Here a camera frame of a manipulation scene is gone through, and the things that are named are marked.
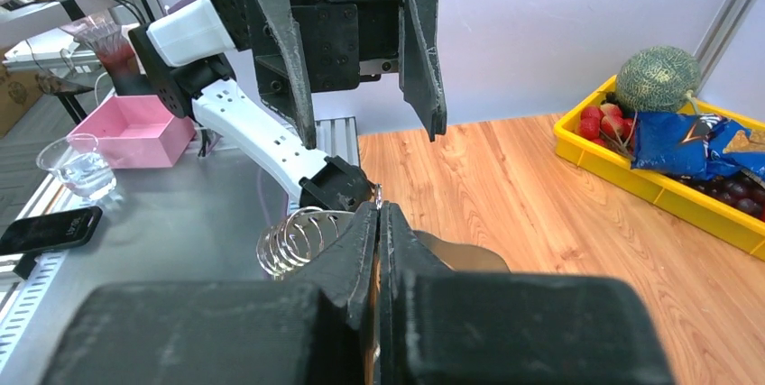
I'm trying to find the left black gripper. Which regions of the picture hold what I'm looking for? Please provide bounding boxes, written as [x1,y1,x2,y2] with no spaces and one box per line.
[244,0,447,150]

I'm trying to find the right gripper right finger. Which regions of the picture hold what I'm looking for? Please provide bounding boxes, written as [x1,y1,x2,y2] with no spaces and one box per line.
[378,202,676,384]

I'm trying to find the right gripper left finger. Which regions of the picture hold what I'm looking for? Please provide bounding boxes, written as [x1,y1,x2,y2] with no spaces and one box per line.
[41,204,379,384]

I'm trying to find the silver keyring plate with rings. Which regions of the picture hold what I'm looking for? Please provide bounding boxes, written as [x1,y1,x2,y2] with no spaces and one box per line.
[256,206,511,280]

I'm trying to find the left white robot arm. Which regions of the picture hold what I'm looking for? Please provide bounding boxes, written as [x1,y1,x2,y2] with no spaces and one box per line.
[129,0,447,211]

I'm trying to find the pink box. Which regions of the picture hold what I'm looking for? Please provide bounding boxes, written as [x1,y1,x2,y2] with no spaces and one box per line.
[68,96,196,169]

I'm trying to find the black smartphone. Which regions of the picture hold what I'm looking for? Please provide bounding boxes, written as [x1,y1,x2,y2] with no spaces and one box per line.
[1,206,103,256]

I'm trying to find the clear plastic cup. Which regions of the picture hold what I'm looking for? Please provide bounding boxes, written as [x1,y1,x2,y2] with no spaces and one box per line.
[36,133,117,201]

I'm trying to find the yellow plastic bin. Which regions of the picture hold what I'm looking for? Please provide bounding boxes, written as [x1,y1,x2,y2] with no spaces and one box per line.
[553,76,764,260]

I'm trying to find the green melon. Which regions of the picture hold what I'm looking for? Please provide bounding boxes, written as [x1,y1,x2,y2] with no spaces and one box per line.
[614,45,701,114]

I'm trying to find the blue snack bag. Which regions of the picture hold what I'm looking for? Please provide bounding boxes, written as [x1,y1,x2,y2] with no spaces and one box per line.
[631,112,764,180]

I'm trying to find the dark grapes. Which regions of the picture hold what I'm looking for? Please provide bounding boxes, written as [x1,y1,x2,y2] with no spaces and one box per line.
[674,173,764,221]

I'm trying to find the white slotted cable duct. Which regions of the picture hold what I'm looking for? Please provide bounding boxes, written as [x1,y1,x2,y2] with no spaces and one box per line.
[1,252,67,371]

